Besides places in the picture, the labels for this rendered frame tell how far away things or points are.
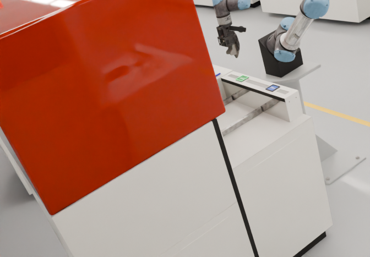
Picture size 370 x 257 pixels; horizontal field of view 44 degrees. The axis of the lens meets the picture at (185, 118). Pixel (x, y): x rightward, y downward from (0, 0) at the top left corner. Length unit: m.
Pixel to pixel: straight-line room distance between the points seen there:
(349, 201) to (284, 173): 0.82
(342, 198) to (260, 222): 0.87
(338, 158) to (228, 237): 1.61
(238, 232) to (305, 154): 0.64
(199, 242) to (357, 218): 1.31
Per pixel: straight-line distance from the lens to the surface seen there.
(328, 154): 3.49
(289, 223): 2.60
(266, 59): 2.93
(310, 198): 2.63
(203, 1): 7.88
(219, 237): 2.02
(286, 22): 2.74
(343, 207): 3.10
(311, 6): 2.35
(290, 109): 2.40
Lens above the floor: 2.06
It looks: 27 degrees down
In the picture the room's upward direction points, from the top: 19 degrees counter-clockwise
